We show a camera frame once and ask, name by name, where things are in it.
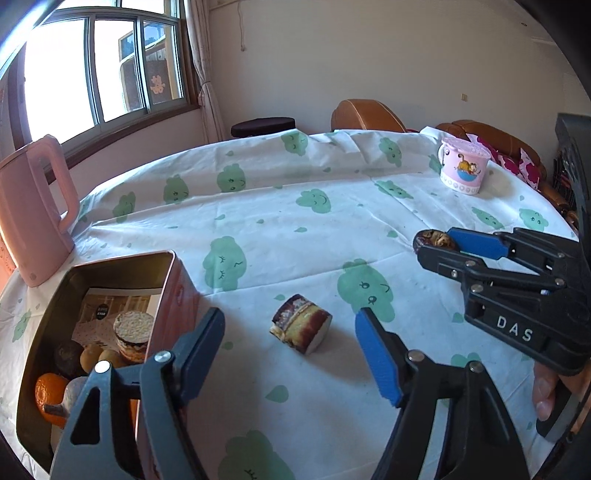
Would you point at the small brown longan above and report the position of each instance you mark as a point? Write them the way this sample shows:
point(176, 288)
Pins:
point(90, 357)
point(113, 357)

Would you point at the brown leather armchair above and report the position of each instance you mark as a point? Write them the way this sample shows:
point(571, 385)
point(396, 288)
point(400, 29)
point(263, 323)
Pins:
point(365, 114)

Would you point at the small brown longan centre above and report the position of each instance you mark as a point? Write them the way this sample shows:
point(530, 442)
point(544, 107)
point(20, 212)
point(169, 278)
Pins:
point(90, 357)

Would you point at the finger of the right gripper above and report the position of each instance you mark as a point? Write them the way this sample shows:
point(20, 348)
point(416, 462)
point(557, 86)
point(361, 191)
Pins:
point(540, 252)
point(471, 270)

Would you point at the small dark wrinkled fruit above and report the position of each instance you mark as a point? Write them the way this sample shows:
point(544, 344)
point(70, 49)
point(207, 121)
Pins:
point(434, 238)

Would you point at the pink tin box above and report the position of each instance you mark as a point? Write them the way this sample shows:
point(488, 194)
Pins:
point(176, 314)

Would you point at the orange tangerine front left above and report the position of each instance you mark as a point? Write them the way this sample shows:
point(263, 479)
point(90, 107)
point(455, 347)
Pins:
point(133, 403)

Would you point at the dark wrinkled mangosteen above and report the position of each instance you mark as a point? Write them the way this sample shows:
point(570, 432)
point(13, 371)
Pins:
point(67, 359)

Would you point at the white green patterned tablecloth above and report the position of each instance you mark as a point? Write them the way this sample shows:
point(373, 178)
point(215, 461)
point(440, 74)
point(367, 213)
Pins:
point(331, 217)

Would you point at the pink cartoon cup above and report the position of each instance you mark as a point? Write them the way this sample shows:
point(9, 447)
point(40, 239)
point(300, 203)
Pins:
point(463, 164)

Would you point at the person's right hand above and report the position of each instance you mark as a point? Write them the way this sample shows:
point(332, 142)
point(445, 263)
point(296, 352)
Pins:
point(544, 388)

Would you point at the striped cake piece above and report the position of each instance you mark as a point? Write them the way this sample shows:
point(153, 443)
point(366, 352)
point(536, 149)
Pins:
point(132, 330)
point(301, 324)

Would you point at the pink electric kettle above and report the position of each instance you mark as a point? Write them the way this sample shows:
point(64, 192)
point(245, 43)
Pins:
point(36, 234)

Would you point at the large purple passion fruit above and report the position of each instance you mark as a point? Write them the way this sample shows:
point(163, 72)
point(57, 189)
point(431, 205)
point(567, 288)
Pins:
point(71, 393)

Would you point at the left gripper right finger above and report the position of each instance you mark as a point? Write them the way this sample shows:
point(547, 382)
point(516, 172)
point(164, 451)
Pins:
point(480, 440)

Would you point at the orange tangerine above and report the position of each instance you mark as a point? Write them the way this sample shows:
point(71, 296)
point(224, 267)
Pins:
point(133, 403)
point(49, 390)

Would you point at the pink floral cushion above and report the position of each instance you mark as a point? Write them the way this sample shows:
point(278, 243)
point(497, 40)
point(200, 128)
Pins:
point(503, 160)
point(529, 170)

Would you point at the small brown longan front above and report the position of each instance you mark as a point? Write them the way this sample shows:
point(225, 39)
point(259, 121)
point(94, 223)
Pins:
point(113, 357)

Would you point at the paper leaflet in box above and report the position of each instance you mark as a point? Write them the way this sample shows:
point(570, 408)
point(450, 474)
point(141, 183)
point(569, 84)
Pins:
point(101, 306)

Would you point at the pink curtain right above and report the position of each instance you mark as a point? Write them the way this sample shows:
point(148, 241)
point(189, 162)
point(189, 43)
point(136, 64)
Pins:
point(199, 34)

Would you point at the dark round stool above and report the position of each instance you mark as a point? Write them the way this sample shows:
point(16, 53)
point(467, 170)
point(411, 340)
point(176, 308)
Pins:
point(262, 126)

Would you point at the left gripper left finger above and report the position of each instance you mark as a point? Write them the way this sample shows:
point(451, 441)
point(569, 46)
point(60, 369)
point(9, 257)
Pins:
point(98, 442)

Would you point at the sliding glass window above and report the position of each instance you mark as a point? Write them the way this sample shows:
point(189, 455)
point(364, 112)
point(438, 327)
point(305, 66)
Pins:
point(95, 71)

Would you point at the brown leather sofa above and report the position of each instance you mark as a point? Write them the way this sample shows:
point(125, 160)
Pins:
point(515, 156)

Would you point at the orange tangerine back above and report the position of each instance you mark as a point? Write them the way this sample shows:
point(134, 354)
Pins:
point(49, 390)

